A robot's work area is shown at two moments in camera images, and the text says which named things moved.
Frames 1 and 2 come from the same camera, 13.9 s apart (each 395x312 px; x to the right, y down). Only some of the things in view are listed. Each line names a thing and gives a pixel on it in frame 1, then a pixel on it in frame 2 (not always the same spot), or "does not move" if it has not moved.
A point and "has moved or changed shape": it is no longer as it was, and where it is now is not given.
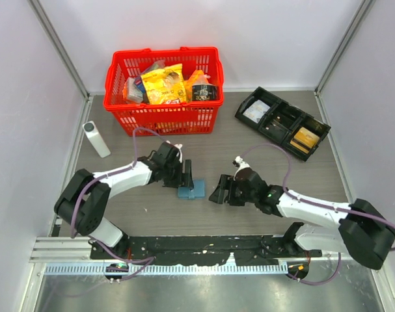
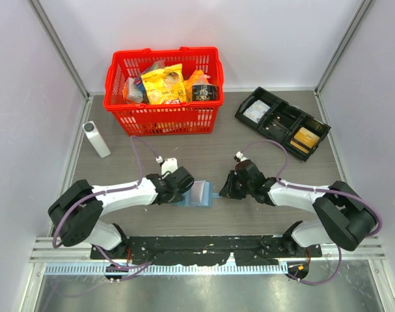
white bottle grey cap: (96, 138) does not move
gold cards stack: (304, 140) does not move
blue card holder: (198, 192) has moved or changed shape
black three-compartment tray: (299, 132) does not move
